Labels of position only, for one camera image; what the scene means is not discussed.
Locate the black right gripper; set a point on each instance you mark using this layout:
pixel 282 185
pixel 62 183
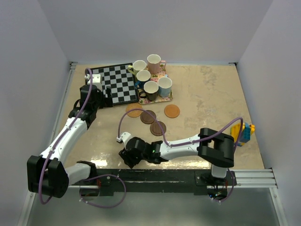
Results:
pixel 126 157

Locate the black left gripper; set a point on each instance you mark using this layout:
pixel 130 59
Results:
pixel 108 100

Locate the dark walnut coaster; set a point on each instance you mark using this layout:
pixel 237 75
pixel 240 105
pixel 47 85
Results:
pixel 158 128

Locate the dark wooden coaster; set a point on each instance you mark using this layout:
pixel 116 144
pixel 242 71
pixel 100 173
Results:
pixel 148 117

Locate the orange wooden coaster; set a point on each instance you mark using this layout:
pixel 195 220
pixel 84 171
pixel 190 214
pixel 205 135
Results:
pixel 172 111

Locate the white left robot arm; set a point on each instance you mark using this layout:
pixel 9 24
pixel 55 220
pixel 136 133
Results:
pixel 46 173

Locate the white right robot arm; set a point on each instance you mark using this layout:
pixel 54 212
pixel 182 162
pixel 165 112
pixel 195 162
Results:
pixel 213 146

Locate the black and silver chessboard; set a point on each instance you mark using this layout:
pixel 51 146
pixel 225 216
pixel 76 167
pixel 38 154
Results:
pixel 120 81

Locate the dark blue mug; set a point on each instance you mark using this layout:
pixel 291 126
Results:
pixel 142 76

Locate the light green mug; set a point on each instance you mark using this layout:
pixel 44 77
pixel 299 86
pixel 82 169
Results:
pixel 137 66

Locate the black mug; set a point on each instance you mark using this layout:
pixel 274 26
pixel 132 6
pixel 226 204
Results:
pixel 150 91

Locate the light blue mug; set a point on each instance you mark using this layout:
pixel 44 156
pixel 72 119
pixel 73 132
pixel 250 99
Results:
pixel 165 85

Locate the pink mug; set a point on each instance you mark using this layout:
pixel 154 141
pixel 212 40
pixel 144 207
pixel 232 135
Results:
pixel 155 63

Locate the floral serving tray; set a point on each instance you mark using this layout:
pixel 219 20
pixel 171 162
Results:
pixel 155 78

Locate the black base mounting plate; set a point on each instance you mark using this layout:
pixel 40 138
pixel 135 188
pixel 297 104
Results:
pixel 193 181

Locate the yellow blue toy blocks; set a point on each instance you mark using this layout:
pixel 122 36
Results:
pixel 247 131

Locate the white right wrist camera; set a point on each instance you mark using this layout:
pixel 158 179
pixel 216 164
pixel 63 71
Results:
pixel 124 138

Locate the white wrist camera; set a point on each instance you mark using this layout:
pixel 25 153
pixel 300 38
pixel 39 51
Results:
pixel 96 79
pixel 124 138

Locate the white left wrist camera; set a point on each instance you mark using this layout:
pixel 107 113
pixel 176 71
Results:
pixel 96 79

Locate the aluminium frame rail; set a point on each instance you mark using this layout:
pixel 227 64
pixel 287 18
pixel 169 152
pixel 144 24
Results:
pixel 255 199

